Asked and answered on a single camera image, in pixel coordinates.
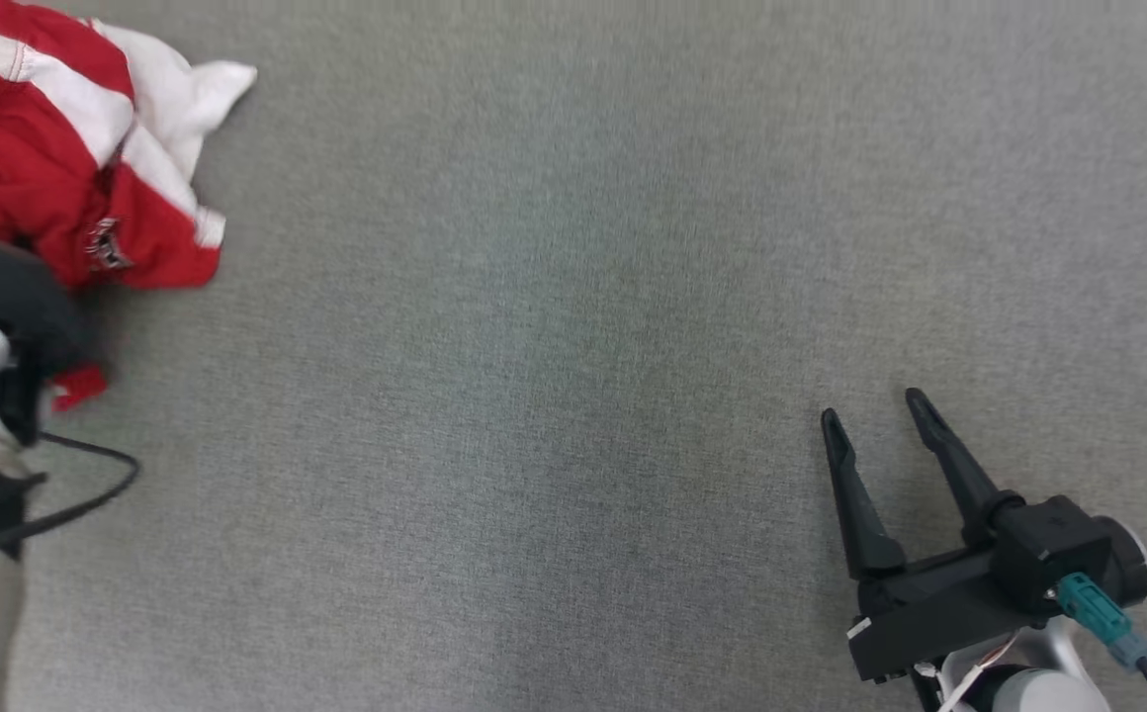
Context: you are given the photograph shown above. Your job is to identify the white red wire bundle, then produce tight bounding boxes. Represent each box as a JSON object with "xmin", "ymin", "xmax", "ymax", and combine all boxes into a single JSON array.
[{"xmin": 915, "ymin": 633, "xmax": 1021, "ymax": 712}]

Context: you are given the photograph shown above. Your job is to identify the red shirt with white sleeves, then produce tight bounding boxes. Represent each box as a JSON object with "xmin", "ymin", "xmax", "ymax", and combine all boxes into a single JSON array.
[{"xmin": 0, "ymin": 0, "xmax": 259, "ymax": 412}]

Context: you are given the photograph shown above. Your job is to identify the grey fabric sofa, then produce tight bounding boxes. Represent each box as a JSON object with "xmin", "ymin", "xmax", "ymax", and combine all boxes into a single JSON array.
[{"xmin": 0, "ymin": 0, "xmax": 1147, "ymax": 712}]

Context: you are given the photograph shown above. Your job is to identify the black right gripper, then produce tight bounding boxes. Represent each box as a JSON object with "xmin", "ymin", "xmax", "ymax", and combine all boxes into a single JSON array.
[{"xmin": 820, "ymin": 388, "xmax": 1051, "ymax": 685}]

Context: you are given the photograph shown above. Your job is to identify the teal right camera connector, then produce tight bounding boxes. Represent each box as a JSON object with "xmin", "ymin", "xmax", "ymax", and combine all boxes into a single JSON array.
[{"xmin": 1052, "ymin": 572, "xmax": 1147, "ymax": 671}]

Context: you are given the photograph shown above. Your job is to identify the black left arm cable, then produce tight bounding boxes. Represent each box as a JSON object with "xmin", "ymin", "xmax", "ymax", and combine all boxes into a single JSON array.
[{"xmin": 0, "ymin": 430, "xmax": 141, "ymax": 557}]

